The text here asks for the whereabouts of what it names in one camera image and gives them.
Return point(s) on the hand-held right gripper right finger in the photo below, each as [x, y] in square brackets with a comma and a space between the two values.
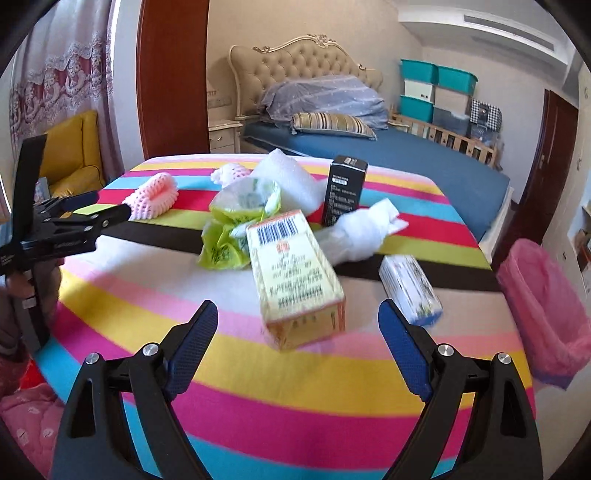
[406, 350]

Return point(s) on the ceiling air vent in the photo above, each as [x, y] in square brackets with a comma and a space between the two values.
[508, 31]

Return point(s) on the beige plastic storage box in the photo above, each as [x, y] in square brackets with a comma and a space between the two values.
[452, 99]

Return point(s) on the white cardboard box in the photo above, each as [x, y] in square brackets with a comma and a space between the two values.
[411, 288]

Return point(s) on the folded grey blue quilt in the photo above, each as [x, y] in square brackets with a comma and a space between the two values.
[323, 97]

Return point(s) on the bin with pink bag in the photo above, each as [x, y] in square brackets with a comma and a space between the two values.
[540, 300]

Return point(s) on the orange medicine box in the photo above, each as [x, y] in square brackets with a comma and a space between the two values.
[291, 277]

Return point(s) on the crumpled white wrapping sheet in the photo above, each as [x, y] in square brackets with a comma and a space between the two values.
[360, 230]

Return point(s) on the black cardboard box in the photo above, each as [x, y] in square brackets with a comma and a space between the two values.
[344, 194]

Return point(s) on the yellow armchair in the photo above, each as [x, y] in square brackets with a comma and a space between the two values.
[78, 147]

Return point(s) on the cream nightstand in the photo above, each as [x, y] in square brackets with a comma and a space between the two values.
[224, 136]

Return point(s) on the wall switch panel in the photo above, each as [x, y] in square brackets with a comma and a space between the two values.
[218, 99]

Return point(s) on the striped pillow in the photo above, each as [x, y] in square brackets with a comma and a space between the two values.
[332, 123]

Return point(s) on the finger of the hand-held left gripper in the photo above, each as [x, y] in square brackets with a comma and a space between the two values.
[106, 217]
[28, 184]

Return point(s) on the wooden crib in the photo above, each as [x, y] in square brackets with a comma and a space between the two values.
[461, 141]

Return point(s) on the person's pink quilted clothing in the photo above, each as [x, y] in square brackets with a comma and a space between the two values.
[27, 424]

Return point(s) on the teal plastic storage box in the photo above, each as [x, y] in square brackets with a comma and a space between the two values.
[418, 70]
[415, 107]
[457, 78]

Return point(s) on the white foam block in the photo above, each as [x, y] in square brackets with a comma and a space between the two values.
[291, 180]

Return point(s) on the yellow green plastic wrapper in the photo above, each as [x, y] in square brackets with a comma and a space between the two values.
[226, 240]

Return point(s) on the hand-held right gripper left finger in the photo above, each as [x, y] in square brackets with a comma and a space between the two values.
[194, 346]

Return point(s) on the grey clear storage box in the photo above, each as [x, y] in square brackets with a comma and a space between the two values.
[451, 121]

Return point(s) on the person's left hand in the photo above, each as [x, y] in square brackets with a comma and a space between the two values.
[9, 318]

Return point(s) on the white plastic storage box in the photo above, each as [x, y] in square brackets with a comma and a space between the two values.
[419, 90]

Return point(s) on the bed with blue mattress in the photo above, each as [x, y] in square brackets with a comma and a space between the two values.
[415, 157]

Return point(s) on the black white checkered bag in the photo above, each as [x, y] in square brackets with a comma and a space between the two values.
[485, 113]

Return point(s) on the clear plastic storage bag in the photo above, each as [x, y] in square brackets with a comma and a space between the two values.
[485, 134]

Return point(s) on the dark wooden door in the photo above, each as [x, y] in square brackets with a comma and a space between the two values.
[549, 161]

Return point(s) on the pale pink foam fruit net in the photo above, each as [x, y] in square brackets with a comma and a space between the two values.
[231, 173]

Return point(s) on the rainbow striped tablecloth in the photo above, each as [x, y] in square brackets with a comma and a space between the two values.
[277, 415]

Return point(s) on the beige tufted headboard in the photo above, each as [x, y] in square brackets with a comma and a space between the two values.
[295, 64]

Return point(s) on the lace patterned curtain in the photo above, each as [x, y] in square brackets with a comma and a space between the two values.
[60, 69]

